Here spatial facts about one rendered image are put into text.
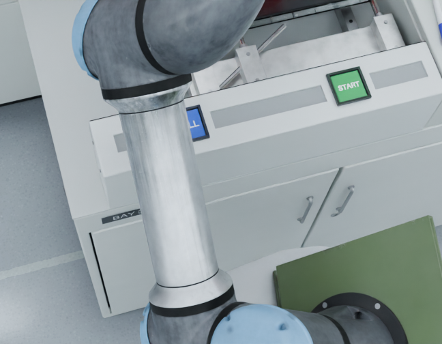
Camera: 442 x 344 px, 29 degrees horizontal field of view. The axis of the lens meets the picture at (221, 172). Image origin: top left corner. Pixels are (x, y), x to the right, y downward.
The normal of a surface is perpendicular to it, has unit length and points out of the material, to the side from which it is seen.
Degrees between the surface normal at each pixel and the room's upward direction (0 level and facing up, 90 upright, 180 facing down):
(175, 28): 40
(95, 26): 51
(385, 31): 0
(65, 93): 0
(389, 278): 45
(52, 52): 0
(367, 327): 35
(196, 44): 60
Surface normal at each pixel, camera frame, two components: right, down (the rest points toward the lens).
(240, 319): -0.55, -0.20
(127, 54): -0.54, 0.61
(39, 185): 0.06, -0.37
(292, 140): 0.29, 0.90
